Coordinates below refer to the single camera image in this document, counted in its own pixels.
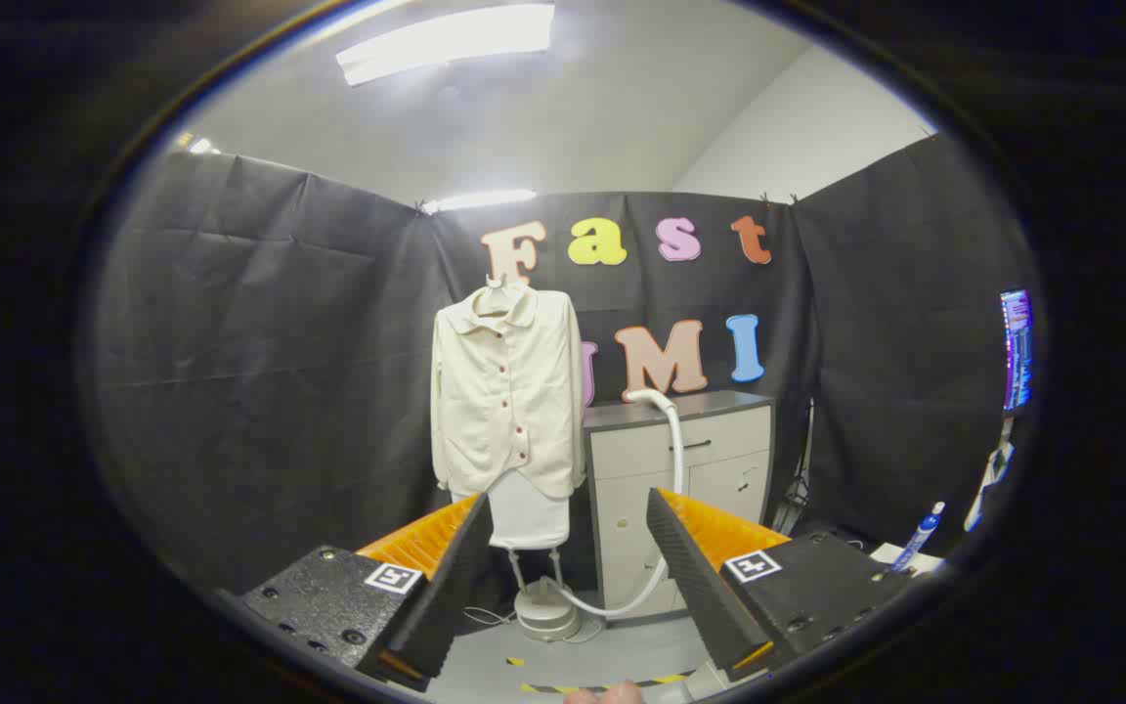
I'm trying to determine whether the yellow black floor tape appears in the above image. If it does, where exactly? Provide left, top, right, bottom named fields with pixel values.
left=522, top=673, right=689, bottom=695

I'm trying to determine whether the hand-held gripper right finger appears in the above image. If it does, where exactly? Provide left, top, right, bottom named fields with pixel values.
left=645, top=487, right=914, bottom=683

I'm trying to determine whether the blue capped pen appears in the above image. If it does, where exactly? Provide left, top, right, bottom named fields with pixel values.
left=890, top=502, right=945, bottom=573

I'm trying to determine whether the narrow ceiling light strip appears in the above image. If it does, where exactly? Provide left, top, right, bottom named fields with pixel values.
left=421, top=189, right=537, bottom=214

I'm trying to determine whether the grey drawer cabinet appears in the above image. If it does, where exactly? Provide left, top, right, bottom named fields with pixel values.
left=583, top=391, right=777, bottom=622

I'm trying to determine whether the white paper sheet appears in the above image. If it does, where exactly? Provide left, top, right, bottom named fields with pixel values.
left=871, top=543, right=945, bottom=578

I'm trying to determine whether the white garment steamer head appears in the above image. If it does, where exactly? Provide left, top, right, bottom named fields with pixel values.
left=624, top=387, right=681, bottom=441

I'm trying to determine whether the large ceiling light panel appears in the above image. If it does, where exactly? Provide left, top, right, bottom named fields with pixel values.
left=336, top=3, right=556, bottom=87

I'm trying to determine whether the white garment steamer base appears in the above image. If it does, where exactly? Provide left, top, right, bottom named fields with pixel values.
left=507, top=548, right=603, bottom=644

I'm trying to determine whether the computer monitor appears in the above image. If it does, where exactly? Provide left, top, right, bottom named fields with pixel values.
left=1001, top=288, right=1035, bottom=412

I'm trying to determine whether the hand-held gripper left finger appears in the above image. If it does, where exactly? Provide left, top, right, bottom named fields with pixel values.
left=238, top=492, right=494, bottom=690

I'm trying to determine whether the cream button-up shirt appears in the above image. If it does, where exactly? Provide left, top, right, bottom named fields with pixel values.
left=429, top=284, right=586, bottom=502

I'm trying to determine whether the black backdrop cloth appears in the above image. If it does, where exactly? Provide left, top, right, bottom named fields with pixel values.
left=94, top=132, right=1038, bottom=597

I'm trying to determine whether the bundle of dark cables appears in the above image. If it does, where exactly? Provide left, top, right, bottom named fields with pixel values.
left=773, top=401, right=815, bottom=534

